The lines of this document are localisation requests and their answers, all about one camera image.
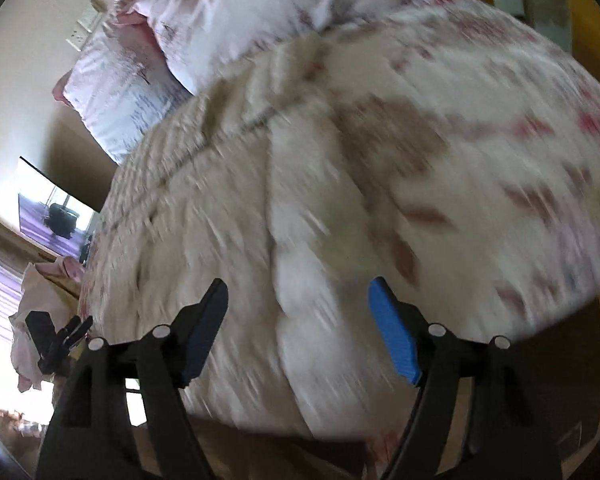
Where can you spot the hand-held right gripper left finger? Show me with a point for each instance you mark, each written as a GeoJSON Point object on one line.
{"type": "Point", "coordinates": [201, 332]}

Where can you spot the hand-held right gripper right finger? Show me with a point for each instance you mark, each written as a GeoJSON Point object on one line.
{"type": "Point", "coordinates": [395, 335]}

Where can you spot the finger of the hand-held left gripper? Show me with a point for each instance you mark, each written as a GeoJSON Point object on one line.
{"type": "Point", "coordinates": [75, 332]}

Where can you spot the beige puffer jacket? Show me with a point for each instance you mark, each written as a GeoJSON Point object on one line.
{"type": "Point", "coordinates": [220, 210]}

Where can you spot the pink cloth pile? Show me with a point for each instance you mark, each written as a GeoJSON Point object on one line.
{"type": "Point", "coordinates": [30, 290]}

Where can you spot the black flat screen television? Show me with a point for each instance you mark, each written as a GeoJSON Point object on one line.
{"type": "Point", "coordinates": [55, 210]}

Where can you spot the floral bed sheet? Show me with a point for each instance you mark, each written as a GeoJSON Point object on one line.
{"type": "Point", "coordinates": [480, 185]}

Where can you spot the tree print white pillow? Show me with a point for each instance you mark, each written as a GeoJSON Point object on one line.
{"type": "Point", "coordinates": [115, 90]}

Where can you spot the pink pillow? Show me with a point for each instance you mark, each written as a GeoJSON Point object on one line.
{"type": "Point", "coordinates": [122, 15]}

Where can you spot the white floral pillow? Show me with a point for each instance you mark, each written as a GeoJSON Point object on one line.
{"type": "Point", "coordinates": [260, 5]}

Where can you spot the yellow wooden headboard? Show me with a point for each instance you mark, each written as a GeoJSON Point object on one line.
{"type": "Point", "coordinates": [585, 15]}

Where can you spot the white wall socket panel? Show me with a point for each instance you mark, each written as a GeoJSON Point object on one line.
{"type": "Point", "coordinates": [86, 27]}

